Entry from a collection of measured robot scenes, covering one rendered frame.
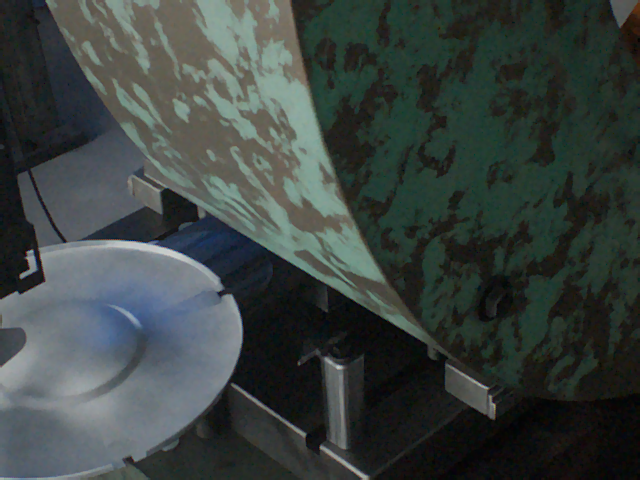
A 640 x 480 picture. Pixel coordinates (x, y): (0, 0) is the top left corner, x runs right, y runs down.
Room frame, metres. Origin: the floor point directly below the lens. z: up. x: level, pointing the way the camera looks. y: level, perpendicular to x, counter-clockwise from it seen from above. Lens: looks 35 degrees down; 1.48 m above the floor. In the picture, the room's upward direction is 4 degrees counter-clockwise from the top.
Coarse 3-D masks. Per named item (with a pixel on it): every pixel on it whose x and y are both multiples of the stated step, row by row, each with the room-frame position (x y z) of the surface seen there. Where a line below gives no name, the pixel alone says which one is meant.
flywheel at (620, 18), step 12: (612, 0) 0.57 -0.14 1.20; (624, 0) 0.58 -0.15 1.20; (636, 0) 0.58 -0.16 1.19; (624, 12) 0.58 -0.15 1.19; (636, 12) 0.72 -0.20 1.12; (624, 24) 0.67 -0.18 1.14; (636, 24) 0.70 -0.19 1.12; (624, 36) 0.67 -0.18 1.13; (636, 36) 0.67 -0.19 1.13; (636, 48) 0.67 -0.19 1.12; (636, 60) 0.68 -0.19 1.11
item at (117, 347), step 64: (64, 256) 0.98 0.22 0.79; (128, 256) 0.97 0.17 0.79; (64, 320) 0.89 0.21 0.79; (128, 320) 0.88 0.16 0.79; (192, 320) 0.88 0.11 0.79; (0, 384) 0.81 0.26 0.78; (64, 384) 0.81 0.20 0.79; (128, 384) 0.81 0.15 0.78; (192, 384) 0.80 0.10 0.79; (0, 448) 0.75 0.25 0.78; (64, 448) 0.74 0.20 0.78
